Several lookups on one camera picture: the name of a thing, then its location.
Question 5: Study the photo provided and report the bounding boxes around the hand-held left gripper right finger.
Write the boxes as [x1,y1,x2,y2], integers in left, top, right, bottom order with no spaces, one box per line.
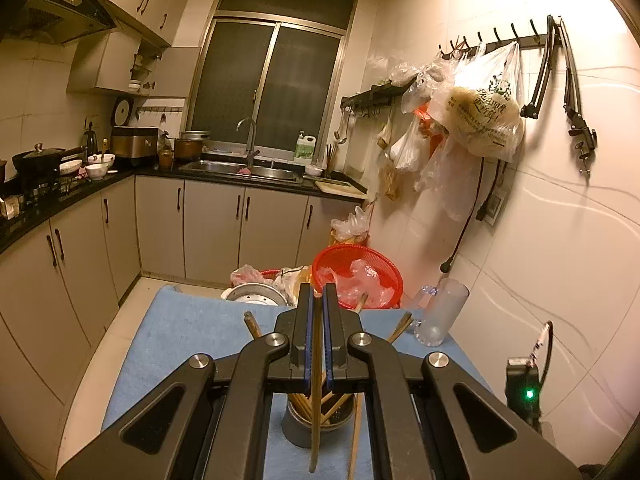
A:
[322,284,583,480]

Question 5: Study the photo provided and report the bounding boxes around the bag of dried food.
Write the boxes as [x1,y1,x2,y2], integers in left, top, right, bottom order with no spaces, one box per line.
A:
[377,160,404,204]

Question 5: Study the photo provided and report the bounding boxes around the large printed plastic bag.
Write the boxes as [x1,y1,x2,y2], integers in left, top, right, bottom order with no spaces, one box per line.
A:
[430,40,526,163]

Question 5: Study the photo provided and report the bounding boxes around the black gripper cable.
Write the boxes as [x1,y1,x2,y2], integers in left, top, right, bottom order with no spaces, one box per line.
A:
[527,320,555,362]

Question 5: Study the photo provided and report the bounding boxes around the plastic bag with food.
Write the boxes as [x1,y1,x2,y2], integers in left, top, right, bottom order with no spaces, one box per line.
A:
[330,205,374,249]

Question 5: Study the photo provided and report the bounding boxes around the wooden cutting board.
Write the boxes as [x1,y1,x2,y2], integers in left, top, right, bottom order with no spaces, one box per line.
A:
[315,180,366,196]

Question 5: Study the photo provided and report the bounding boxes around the stainless steel sink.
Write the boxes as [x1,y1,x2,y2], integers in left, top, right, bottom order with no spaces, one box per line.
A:
[182,159,304,184]

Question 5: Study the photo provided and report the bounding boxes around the gas stove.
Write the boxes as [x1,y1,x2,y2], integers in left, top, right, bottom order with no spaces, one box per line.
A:
[20,172,81,197]

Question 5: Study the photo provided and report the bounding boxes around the large red mesh basket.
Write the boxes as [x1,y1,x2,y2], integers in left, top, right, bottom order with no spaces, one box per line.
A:
[312,245,404,310]

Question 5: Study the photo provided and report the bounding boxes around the white plastic bag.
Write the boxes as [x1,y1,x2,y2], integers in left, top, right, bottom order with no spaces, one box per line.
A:
[389,115,427,174]

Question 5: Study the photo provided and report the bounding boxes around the sliding kitchen window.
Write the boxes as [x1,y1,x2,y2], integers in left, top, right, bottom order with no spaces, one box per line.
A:
[185,0,361,166]

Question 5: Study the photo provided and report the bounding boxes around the wall power socket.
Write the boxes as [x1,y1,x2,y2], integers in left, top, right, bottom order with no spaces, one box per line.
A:
[485,192,504,226]

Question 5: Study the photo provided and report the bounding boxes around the black wok with lid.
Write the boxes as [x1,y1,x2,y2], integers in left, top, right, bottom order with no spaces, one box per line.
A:
[12,143,86,174]

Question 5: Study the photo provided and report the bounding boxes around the blue towel mat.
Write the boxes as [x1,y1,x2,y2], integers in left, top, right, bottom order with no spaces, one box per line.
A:
[100,285,496,480]

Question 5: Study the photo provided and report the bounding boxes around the yellowish plastic bag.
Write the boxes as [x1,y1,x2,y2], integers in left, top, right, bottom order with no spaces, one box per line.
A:
[272,266,314,306]

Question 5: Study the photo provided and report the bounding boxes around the rice cooker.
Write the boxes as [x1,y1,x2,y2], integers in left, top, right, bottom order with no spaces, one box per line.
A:
[110,95,160,169]

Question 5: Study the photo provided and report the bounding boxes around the black wall hook rack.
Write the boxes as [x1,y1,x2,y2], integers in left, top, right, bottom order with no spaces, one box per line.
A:
[440,19,549,54]

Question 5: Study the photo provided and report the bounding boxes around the dark grey utensil holder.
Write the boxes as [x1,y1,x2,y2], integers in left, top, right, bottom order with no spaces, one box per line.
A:
[281,393,362,449]

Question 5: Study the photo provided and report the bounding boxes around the lower kitchen cabinets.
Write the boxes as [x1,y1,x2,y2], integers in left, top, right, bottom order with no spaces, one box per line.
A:
[0,172,368,411]

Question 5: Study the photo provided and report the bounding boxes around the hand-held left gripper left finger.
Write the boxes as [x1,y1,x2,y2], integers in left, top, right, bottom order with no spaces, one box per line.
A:
[57,284,315,480]

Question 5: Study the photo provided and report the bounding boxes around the long clear plastic bag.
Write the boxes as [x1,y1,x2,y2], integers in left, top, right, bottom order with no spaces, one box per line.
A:
[415,135,484,222]

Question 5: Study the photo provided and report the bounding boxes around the green label detergent bottle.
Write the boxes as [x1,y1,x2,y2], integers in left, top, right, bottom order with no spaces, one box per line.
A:
[294,131,318,161]

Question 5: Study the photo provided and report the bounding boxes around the crumpled clear plastic bags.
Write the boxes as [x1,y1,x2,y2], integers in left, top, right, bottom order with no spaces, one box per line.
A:
[390,55,457,112]

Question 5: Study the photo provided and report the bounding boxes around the clear glass mug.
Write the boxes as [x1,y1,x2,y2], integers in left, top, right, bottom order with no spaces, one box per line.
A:
[414,278,471,347]

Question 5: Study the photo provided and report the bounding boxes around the single wooden chopstick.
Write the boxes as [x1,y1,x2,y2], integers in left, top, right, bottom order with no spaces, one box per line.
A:
[308,305,325,474]
[347,394,364,480]

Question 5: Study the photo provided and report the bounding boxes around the brown cooking pot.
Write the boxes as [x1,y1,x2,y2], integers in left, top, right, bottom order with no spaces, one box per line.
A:
[173,131,211,163]

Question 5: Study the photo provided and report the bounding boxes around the black power cable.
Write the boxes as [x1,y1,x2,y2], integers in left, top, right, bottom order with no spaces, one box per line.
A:
[440,157,503,274]

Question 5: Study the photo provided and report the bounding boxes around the black wall shelf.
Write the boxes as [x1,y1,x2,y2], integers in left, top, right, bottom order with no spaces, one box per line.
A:
[341,80,421,111]

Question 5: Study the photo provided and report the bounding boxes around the range hood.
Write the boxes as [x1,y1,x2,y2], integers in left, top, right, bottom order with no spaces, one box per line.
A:
[0,0,119,47]

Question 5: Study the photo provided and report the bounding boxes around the glass condiment bottle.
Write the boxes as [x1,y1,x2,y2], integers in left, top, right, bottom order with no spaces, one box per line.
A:
[157,130,175,169]

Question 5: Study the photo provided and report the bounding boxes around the round metal steamer pot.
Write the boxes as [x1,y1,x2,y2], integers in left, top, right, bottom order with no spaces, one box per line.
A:
[221,283,291,307]

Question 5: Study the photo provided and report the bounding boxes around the bundle of wooden chopsticks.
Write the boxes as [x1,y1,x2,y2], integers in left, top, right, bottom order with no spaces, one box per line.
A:
[243,292,415,433]

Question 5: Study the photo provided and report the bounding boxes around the red plastic bag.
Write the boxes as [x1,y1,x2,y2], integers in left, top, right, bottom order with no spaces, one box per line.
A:
[412,102,446,137]

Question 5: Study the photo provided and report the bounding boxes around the pink plastic bag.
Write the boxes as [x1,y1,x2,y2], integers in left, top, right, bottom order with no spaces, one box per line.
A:
[230,265,266,289]

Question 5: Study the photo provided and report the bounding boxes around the metal sink faucet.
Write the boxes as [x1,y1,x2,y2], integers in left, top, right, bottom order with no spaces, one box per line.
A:
[236,117,261,167]

